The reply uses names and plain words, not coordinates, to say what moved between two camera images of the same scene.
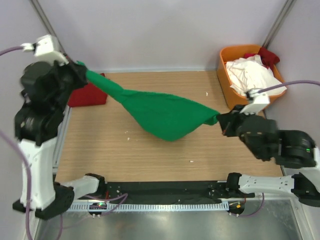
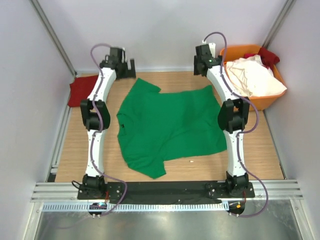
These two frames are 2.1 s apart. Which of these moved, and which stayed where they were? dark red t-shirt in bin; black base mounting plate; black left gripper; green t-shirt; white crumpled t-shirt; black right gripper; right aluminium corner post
Moved: black right gripper; black left gripper; green t-shirt
Stayed: dark red t-shirt in bin; white crumpled t-shirt; right aluminium corner post; black base mounting plate
